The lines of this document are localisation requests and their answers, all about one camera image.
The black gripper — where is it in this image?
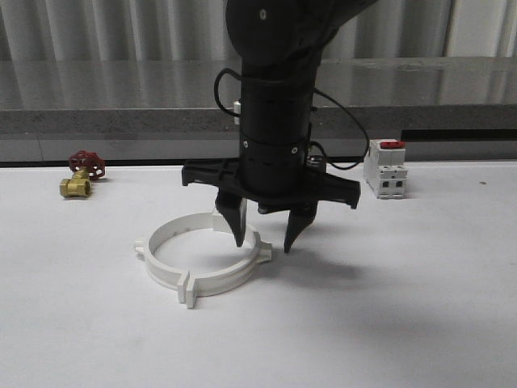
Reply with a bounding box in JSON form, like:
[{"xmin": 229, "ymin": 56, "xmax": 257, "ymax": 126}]
[{"xmin": 182, "ymin": 159, "xmax": 360, "ymax": 253}]

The white half pipe clamp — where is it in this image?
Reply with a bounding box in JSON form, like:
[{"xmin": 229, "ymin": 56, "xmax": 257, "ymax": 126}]
[
  {"xmin": 185, "ymin": 225, "xmax": 273, "ymax": 309},
  {"xmin": 134, "ymin": 213, "xmax": 226, "ymax": 308}
]

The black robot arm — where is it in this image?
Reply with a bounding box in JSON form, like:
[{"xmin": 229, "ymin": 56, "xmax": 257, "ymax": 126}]
[{"xmin": 182, "ymin": 1, "xmax": 368, "ymax": 248}]

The black cylindrical capacitor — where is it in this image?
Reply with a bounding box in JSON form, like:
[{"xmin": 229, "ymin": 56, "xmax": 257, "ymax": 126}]
[{"xmin": 306, "ymin": 154, "xmax": 326, "ymax": 172}]

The grey stone counter ledge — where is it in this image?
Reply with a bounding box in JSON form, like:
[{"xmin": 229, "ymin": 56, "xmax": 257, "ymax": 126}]
[{"xmin": 1, "ymin": 57, "xmax": 516, "ymax": 164}]

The brass valve red handwheel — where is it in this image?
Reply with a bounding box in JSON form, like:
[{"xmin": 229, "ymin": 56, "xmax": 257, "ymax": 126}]
[{"xmin": 59, "ymin": 150, "xmax": 106, "ymax": 198}]

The white circuit breaker red switch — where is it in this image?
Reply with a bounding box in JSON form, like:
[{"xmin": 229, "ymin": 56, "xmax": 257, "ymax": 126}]
[{"xmin": 364, "ymin": 139, "xmax": 408, "ymax": 200}]

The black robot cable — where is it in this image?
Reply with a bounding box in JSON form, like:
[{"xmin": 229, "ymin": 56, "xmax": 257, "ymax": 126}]
[{"xmin": 212, "ymin": 68, "xmax": 372, "ymax": 171}]

